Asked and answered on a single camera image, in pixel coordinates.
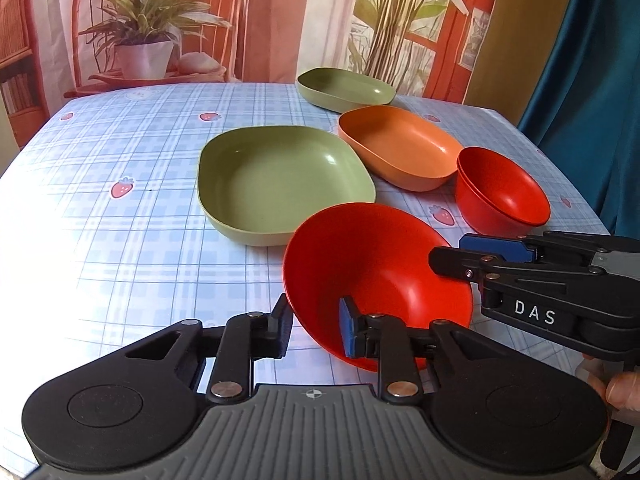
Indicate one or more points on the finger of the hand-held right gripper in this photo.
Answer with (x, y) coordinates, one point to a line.
(492, 249)
(457, 261)

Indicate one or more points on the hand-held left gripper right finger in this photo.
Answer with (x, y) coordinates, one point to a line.
(347, 331)

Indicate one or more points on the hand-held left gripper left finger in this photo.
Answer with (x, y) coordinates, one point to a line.
(281, 331)

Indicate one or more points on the small red bowl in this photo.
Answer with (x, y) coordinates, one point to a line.
(505, 190)
(462, 195)

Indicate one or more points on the wide red bowl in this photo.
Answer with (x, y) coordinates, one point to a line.
(380, 270)

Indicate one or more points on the orange plate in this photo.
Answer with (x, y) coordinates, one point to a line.
(400, 142)

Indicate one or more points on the large green plate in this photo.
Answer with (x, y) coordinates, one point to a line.
(285, 180)

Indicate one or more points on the small green plate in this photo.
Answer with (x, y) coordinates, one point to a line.
(345, 87)

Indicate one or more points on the person's right hand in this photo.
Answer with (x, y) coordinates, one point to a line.
(622, 391)

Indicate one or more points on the blue checked strawberry tablecloth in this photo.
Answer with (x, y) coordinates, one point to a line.
(110, 240)

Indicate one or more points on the blue curtain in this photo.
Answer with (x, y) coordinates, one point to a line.
(590, 70)

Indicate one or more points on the printed room backdrop cloth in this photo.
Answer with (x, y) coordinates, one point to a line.
(280, 15)

